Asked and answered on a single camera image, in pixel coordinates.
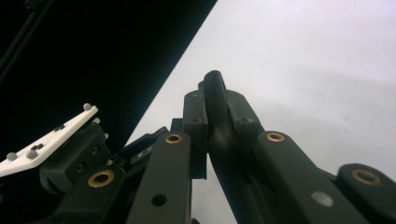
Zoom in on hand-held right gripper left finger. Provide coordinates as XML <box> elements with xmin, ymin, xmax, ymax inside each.
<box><xmin>125</xmin><ymin>89</ymin><xmax>209</xmax><ymax>224</ymax></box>

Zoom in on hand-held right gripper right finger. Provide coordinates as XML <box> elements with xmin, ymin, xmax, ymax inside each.
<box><xmin>225</xmin><ymin>89</ymin><xmax>370</xmax><ymax>224</ymax></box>

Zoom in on white board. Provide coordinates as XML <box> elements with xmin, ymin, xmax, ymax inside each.
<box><xmin>124</xmin><ymin>0</ymin><xmax>396</xmax><ymax>224</ymax></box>

